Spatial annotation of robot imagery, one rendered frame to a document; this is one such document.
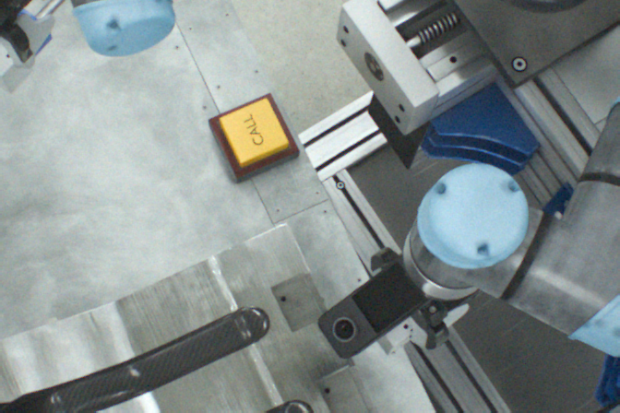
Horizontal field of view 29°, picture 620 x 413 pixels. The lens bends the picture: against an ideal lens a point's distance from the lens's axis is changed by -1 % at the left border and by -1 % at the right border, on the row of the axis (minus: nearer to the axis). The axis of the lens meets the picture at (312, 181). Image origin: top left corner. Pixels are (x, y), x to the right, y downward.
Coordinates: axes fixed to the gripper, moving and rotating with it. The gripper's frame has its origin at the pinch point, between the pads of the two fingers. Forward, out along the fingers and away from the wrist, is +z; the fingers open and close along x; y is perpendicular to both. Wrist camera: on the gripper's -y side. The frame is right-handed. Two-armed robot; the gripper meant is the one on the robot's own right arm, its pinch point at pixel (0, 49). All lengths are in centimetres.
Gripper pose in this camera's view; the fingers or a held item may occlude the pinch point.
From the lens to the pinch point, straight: 131.5
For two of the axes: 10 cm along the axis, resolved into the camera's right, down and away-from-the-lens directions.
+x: -7.8, -6.1, 1.4
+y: 6.2, -7.4, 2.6
